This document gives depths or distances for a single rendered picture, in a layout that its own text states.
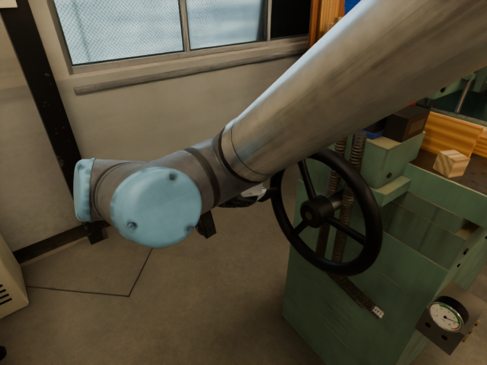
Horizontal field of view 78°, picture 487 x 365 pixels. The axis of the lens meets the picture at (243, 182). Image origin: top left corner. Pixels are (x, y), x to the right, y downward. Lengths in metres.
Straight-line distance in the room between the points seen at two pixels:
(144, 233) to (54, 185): 1.43
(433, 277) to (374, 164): 0.30
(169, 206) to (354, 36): 0.24
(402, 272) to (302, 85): 0.64
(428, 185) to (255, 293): 1.01
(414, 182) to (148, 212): 0.54
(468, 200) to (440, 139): 0.15
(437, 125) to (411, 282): 0.36
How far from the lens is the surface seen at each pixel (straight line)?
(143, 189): 0.32
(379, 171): 0.62
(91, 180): 0.44
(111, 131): 1.70
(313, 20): 2.22
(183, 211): 0.35
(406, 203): 0.74
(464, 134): 0.74
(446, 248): 0.75
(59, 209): 1.82
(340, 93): 0.24
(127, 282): 1.63
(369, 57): 0.23
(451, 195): 0.69
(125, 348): 1.44
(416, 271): 0.81
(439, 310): 0.76
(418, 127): 0.66
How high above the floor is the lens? 1.21
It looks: 33 degrees down
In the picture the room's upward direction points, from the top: straight up
